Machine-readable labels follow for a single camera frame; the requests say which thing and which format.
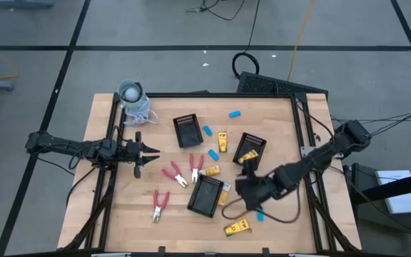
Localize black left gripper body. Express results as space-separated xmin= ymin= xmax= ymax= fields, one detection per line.
xmin=121 ymin=131 xmax=144 ymax=178

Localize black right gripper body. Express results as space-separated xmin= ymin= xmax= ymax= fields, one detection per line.
xmin=243 ymin=158 xmax=276 ymax=212

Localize black plastic slotted basket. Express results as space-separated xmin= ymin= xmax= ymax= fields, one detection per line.
xmin=232 ymin=132 xmax=268 ymax=171
xmin=186 ymin=174 xmax=225 ymax=218
xmin=172 ymin=113 xmax=205 ymax=149

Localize red-handled metal pliers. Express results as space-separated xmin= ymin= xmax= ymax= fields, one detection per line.
xmin=151 ymin=189 xmax=171 ymax=224
xmin=188 ymin=153 xmax=206 ymax=184
xmin=161 ymin=161 xmax=188 ymax=188

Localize white ball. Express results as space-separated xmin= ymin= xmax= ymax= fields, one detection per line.
xmin=124 ymin=87 xmax=141 ymax=101

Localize black perforated computer case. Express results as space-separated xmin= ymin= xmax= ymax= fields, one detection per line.
xmin=235 ymin=71 xmax=330 ymax=99

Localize black stand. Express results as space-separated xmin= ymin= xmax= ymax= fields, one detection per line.
xmin=342 ymin=162 xmax=411 ymax=257

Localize white box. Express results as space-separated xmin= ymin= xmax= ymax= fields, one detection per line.
xmin=374 ymin=169 xmax=411 ymax=215

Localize white cord bundle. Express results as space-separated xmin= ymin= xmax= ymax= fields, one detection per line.
xmin=122 ymin=106 xmax=160 ymax=128

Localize dark right arm cable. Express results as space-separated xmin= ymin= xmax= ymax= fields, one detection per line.
xmin=221 ymin=185 xmax=302 ymax=225

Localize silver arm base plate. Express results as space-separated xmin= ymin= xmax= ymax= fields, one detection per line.
xmin=300 ymin=145 xmax=345 ymax=160

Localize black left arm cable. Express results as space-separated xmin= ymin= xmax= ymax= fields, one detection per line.
xmin=68 ymin=144 xmax=87 ymax=171

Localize black metal table frame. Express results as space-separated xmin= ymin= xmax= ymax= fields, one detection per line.
xmin=62 ymin=91 xmax=352 ymax=253

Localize coiled black floor cable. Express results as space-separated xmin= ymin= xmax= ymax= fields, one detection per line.
xmin=230 ymin=0 xmax=262 ymax=80

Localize black cables bundle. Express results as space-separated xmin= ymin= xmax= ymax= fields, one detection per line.
xmin=330 ymin=103 xmax=411 ymax=138

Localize black floor cable with plug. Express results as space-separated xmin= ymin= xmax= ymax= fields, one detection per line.
xmin=186 ymin=0 xmax=262 ymax=21

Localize yellow cable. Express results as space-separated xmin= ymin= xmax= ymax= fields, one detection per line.
xmin=286 ymin=0 xmax=315 ymax=82

